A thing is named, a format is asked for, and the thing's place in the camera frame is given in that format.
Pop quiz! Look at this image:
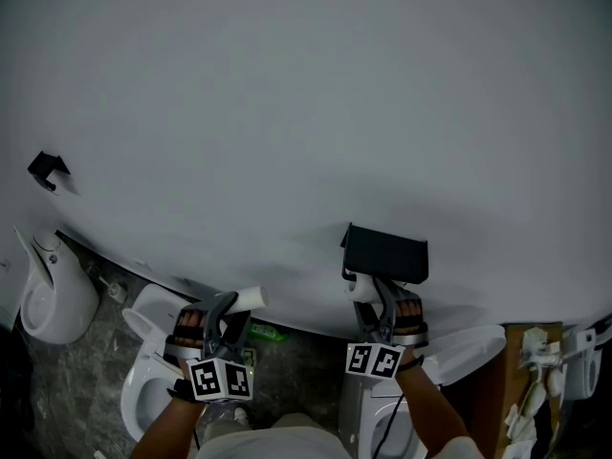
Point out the black cable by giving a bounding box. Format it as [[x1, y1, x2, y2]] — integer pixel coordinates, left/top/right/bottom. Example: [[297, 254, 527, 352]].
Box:
[[369, 388, 408, 459]]

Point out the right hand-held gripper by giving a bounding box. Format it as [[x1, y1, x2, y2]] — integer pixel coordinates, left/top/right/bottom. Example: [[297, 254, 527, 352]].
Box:
[[345, 275, 429, 382]]

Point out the person's left forearm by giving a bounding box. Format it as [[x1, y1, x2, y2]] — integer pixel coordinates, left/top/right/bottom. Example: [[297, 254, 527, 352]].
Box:
[[131, 380, 212, 459]]

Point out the person's white shirt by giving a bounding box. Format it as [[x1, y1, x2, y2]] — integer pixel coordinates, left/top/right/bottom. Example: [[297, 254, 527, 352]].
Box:
[[194, 411, 499, 459]]

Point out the small black paper holder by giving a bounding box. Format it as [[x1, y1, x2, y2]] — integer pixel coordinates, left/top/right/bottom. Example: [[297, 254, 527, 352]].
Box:
[[27, 150, 73, 193]]

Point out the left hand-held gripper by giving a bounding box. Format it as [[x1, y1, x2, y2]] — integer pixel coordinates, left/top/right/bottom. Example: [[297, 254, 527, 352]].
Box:
[[163, 292, 253, 404]]

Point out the person's left hand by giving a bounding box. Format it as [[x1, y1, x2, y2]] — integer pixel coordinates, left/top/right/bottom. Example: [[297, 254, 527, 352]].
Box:
[[172, 307, 209, 349]]

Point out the person's right forearm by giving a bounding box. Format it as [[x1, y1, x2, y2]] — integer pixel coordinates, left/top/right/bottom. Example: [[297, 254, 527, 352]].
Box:
[[394, 359, 473, 459]]

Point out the brown cardboard box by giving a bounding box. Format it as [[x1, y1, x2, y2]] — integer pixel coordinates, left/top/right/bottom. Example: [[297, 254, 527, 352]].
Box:
[[495, 321, 566, 459]]

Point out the wide black paper holder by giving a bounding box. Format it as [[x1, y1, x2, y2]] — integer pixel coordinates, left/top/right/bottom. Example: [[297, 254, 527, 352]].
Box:
[[339, 222, 429, 286]]

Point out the pile of white fittings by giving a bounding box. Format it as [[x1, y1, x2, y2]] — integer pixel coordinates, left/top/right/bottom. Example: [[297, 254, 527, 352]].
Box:
[[504, 327, 563, 458]]

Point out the person's right hand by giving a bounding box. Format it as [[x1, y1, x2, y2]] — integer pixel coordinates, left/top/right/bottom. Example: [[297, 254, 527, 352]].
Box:
[[396, 299, 426, 333]]

